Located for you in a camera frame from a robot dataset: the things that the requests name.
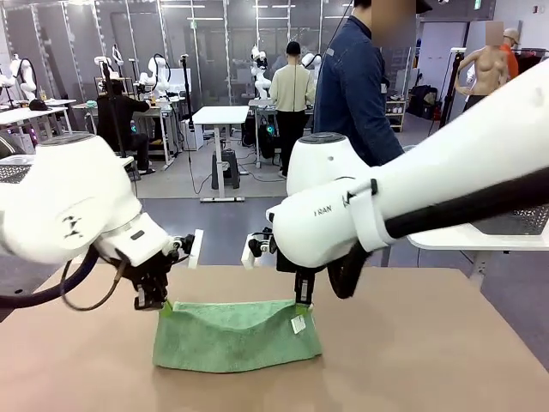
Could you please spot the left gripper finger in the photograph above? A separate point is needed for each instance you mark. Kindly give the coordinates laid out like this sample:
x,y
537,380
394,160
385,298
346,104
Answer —
x,y
158,296
141,300

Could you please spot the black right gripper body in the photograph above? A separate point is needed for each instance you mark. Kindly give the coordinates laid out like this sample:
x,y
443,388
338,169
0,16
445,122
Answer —
x,y
285,259

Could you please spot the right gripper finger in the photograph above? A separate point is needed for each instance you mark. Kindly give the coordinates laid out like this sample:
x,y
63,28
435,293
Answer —
x,y
300,289
309,292

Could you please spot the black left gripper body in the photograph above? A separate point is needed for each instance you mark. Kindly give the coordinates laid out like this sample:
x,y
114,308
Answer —
x,y
148,270

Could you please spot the green terry towel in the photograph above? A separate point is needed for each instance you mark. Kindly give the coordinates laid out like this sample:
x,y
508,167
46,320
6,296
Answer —
x,y
236,339

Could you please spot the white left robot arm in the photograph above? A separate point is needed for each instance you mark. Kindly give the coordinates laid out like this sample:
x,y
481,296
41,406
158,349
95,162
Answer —
x,y
64,193

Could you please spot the white lab robot arm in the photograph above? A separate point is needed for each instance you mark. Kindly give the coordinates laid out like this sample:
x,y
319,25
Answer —
x,y
311,64
107,64
259,73
25,75
158,77

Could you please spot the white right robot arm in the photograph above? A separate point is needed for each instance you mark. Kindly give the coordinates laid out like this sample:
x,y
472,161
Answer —
x,y
429,184

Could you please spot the man's right forearm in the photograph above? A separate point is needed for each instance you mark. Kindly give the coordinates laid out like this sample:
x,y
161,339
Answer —
x,y
386,141

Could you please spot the light grey mesh basket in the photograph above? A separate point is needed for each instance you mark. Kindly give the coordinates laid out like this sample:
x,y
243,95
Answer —
x,y
13,173

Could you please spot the grey plastic stool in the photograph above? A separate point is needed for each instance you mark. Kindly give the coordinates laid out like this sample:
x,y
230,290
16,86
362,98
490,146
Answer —
x,y
225,167

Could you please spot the large white table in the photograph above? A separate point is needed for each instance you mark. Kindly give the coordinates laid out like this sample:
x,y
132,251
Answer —
x,y
128,161
450,242

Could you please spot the computer with coloured lights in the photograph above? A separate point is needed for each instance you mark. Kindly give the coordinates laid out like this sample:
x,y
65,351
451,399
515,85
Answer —
x,y
268,137

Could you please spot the white work desk with equipment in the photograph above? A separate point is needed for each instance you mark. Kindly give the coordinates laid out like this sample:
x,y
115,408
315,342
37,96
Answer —
x,y
166,133

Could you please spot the seated person in black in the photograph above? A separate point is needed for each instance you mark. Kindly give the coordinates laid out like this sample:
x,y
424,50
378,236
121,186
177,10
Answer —
x,y
116,120

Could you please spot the small white desk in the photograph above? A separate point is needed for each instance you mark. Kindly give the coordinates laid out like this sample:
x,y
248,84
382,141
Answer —
x,y
221,115

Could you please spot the clear plastic container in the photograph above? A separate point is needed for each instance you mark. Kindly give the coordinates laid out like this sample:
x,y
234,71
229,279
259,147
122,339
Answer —
x,y
17,159

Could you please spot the person in cream shirt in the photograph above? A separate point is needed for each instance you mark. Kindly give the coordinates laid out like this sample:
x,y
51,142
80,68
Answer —
x,y
291,86

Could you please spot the black office chair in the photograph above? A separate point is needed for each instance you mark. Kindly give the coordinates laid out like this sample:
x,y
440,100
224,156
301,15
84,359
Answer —
x,y
8,148

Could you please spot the man in denim jacket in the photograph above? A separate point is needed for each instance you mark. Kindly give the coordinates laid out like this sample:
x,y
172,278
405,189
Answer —
x,y
351,86

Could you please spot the white shoe shelf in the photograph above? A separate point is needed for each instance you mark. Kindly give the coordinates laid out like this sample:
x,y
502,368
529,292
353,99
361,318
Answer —
x,y
396,107

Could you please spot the white lab desk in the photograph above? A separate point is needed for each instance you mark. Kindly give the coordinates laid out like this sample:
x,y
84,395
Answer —
x,y
30,116

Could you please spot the black cap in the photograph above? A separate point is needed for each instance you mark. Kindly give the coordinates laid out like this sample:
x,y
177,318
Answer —
x,y
38,104

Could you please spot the black bags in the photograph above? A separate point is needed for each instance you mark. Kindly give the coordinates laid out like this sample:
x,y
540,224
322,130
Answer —
x,y
422,101

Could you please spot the black light stand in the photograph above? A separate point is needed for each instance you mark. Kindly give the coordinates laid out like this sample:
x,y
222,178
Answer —
x,y
448,98

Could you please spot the beige mannequin with black trousers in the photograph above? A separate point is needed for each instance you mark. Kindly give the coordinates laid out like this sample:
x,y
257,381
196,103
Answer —
x,y
484,73

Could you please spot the mannequin with orange shirt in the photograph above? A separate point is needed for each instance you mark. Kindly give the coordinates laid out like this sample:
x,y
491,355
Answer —
x,y
511,56

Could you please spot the clothes rack with dark clothes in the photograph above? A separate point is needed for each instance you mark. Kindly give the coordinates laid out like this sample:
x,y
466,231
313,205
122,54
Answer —
x,y
527,58

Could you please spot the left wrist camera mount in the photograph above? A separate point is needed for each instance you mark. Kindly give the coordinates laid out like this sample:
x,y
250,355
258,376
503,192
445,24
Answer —
x,y
196,249

